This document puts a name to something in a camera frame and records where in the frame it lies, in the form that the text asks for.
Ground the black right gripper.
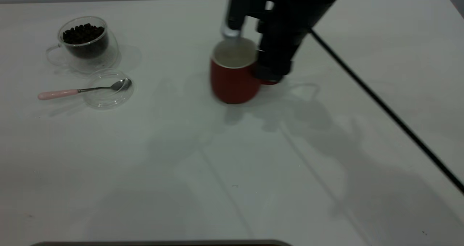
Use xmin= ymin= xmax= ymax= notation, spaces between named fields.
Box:
xmin=221 ymin=0 xmax=354 ymax=84

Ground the red ceramic mug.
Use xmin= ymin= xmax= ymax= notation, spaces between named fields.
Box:
xmin=210 ymin=38 xmax=282 ymax=104

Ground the pink-handled metal spoon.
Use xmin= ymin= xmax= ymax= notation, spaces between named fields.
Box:
xmin=38 ymin=79 xmax=132 ymax=101

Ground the clear glass lid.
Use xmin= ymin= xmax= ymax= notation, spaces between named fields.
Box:
xmin=83 ymin=69 xmax=134 ymax=110

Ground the clear double-wall glass cup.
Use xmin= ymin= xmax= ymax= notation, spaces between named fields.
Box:
xmin=46 ymin=16 xmax=119 ymax=74

